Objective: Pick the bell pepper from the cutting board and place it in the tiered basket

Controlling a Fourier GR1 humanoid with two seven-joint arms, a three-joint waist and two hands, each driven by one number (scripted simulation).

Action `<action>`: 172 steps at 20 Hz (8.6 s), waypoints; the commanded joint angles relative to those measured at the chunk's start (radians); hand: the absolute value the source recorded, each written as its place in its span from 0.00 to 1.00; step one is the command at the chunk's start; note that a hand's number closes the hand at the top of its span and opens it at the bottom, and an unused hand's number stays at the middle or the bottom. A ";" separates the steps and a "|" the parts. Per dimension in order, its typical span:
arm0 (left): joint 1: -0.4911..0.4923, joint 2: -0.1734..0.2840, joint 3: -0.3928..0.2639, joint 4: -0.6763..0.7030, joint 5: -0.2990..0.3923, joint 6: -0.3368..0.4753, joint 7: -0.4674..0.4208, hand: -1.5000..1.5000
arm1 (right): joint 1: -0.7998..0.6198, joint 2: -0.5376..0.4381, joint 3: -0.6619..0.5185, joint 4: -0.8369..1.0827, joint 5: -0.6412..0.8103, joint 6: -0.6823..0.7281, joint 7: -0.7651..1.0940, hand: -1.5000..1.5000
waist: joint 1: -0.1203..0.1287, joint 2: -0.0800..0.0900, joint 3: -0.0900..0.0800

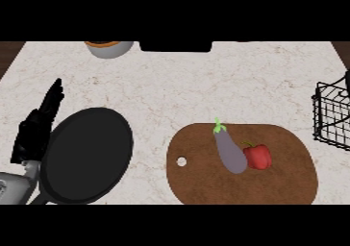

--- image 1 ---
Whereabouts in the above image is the black appliance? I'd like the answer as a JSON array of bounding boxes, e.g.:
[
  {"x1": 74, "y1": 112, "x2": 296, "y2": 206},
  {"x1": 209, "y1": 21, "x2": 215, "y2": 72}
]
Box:
[{"x1": 138, "y1": 40, "x2": 213, "y2": 54}]

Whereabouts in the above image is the red bell pepper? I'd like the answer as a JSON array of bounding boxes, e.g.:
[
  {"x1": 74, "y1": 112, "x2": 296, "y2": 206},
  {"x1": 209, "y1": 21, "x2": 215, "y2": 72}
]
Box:
[{"x1": 240, "y1": 140, "x2": 272, "y2": 171}]

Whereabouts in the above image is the black round frying pan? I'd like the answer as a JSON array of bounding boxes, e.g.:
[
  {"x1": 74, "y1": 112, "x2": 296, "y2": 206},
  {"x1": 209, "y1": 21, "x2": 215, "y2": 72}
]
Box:
[{"x1": 28, "y1": 107, "x2": 135, "y2": 206}]

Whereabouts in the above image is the brown wooden cutting board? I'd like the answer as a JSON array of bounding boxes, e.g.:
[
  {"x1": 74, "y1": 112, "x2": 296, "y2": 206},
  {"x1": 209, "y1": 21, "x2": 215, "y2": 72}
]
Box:
[{"x1": 164, "y1": 122, "x2": 320, "y2": 206}]

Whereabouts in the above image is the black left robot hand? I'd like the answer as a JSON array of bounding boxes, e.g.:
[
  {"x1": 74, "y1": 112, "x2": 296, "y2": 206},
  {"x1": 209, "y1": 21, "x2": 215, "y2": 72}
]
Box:
[{"x1": 9, "y1": 77, "x2": 65, "y2": 165}]

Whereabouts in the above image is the purple eggplant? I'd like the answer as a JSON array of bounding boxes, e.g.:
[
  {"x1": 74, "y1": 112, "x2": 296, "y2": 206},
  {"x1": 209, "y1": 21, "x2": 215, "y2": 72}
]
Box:
[{"x1": 212, "y1": 117, "x2": 250, "y2": 175}]

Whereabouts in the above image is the black wire tiered basket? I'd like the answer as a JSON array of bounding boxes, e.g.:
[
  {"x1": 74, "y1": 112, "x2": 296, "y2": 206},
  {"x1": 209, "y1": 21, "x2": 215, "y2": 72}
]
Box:
[{"x1": 311, "y1": 61, "x2": 350, "y2": 155}]

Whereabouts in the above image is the grey bowl with orange rim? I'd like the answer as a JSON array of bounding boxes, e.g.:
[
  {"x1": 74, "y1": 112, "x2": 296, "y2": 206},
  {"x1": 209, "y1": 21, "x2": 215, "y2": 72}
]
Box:
[{"x1": 83, "y1": 40, "x2": 135, "y2": 60}]

